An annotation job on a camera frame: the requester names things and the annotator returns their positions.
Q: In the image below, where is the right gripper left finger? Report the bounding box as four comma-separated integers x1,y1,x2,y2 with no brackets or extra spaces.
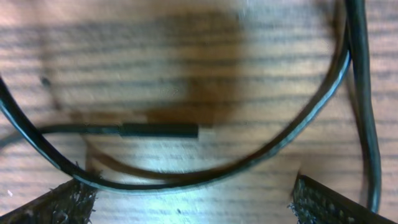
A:
1,179,98,224

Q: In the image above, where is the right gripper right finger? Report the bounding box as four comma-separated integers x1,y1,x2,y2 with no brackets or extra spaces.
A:
290,174,396,224

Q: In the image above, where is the black usb cable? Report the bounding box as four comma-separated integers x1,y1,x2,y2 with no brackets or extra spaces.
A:
0,0,382,214

